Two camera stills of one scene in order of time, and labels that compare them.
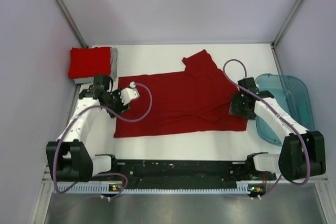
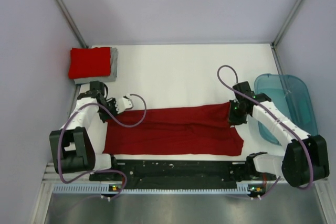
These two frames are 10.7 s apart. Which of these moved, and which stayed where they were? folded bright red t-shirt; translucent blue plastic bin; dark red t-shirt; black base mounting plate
Moved: dark red t-shirt
Stayed: translucent blue plastic bin; black base mounting plate; folded bright red t-shirt
